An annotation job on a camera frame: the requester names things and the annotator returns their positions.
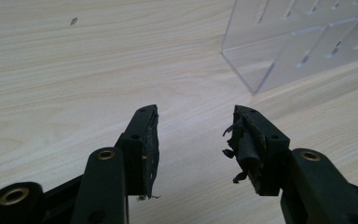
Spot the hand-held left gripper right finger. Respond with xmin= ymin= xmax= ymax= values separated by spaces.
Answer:
xmin=222 ymin=105 xmax=291 ymax=197

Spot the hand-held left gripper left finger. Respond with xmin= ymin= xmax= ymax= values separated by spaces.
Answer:
xmin=114 ymin=104 xmax=160 ymax=201

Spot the clear acrylic organizer rack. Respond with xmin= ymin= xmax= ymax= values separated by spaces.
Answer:
xmin=220 ymin=0 xmax=358 ymax=95

